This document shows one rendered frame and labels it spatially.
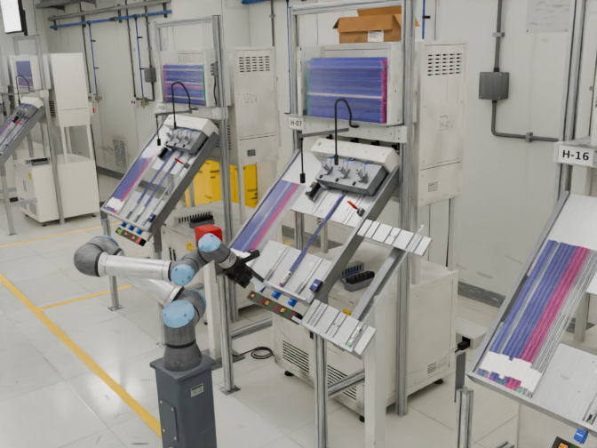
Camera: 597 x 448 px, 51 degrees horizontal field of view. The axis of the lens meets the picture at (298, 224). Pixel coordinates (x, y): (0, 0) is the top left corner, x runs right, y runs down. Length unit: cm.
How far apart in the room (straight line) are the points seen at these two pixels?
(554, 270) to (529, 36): 216
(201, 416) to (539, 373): 128
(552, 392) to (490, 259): 247
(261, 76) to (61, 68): 325
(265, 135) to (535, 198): 172
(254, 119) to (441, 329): 173
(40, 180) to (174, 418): 465
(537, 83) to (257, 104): 168
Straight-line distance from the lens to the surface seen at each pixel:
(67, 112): 689
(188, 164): 379
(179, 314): 238
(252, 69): 396
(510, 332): 207
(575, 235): 219
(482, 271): 442
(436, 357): 329
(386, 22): 315
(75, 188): 699
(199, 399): 253
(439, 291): 314
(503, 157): 417
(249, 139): 397
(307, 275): 263
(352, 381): 280
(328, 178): 285
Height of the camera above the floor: 170
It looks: 16 degrees down
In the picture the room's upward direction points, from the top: 2 degrees counter-clockwise
